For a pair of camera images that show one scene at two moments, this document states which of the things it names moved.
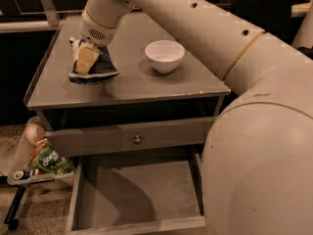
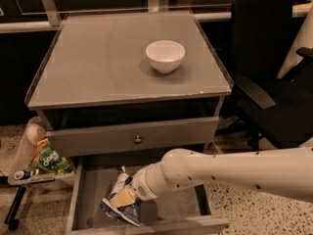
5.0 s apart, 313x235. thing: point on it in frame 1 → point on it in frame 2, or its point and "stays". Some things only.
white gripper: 95,32 → 139,185
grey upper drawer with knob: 130,137 stays
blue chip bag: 102,71 → 130,213
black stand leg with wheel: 11,219 stays
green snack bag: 45,159 stays
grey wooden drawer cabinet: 136,139 stays
